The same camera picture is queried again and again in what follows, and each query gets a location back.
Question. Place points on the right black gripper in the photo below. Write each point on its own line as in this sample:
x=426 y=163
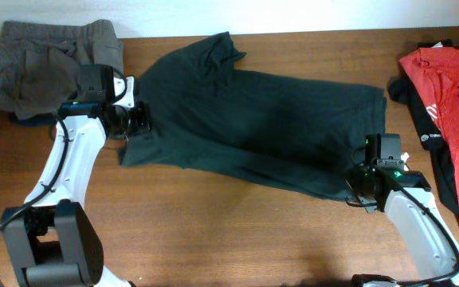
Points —
x=351 y=174

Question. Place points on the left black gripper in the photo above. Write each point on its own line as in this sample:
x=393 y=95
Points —
x=143 y=122

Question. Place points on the black Nike t-shirt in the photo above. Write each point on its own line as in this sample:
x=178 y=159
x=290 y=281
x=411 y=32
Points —
x=282 y=132

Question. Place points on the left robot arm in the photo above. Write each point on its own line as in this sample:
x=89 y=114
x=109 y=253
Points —
x=49 y=239

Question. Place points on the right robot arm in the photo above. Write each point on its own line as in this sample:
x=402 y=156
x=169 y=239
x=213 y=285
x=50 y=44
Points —
x=381 y=183

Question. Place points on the folded dark navy garment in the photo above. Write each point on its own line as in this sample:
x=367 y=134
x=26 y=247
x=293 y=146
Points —
x=34 y=121

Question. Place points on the black logo t-shirt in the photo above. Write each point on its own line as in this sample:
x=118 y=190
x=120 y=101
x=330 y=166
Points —
x=401 y=90

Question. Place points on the folded grey shorts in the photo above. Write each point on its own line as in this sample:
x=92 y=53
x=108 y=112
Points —
x=40 y=64

